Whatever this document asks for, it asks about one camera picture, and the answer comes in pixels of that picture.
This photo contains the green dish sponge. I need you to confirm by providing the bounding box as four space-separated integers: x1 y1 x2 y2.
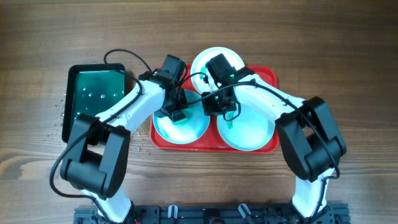
172 111 188 124

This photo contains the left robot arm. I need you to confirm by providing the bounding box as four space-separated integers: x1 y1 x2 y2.
52 72 182 223

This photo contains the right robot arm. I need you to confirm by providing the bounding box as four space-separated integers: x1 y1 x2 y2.
200 67 346 223

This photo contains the black tray with green water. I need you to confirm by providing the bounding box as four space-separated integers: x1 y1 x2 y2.
62 63 127 142

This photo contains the light blue plate left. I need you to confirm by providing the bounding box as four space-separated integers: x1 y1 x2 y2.
152 102 210 144

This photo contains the light blue plate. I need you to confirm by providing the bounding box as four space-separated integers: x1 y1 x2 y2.
216 104 275 152
152 102 210 144

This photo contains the white round plate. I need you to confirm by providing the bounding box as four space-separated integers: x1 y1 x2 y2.
190 47 245 94

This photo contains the light blue plate right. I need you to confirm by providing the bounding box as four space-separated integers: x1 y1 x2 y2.
216 104 275 152

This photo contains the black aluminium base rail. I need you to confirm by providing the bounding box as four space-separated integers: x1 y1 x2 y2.
73 202 351 224

